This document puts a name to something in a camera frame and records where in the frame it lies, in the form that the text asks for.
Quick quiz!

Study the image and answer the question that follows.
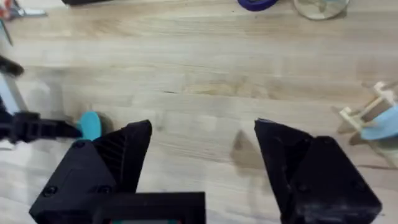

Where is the teal plate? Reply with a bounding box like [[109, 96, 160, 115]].
[[75, 110, 103, 142]]

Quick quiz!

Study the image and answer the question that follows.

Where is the wooden peg rack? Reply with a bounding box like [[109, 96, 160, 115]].
[[331, 80, 398, 169]]

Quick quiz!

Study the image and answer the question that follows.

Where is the dark blue round object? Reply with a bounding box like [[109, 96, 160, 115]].
[[236, 0, 279, 12]]

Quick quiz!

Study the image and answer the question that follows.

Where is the orange handled metal tool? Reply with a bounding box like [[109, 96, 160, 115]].
[[0, 0, 48, 21]]

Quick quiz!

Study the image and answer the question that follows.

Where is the clear round glass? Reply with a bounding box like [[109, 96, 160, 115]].
[[292, 0, 351, 21]]

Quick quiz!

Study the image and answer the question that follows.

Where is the black flat object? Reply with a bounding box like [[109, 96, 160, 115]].
[[60, 0, 113, 6]]

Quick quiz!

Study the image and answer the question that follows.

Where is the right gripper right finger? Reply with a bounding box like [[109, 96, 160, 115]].
[[254, 118, 384, 224]]

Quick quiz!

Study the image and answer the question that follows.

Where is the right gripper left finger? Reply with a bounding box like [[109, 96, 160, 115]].
[[29, 119, 154, 224]]

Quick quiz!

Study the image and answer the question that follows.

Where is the light blue plate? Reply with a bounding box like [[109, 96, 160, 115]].
[[359, 105, 398, 141]]

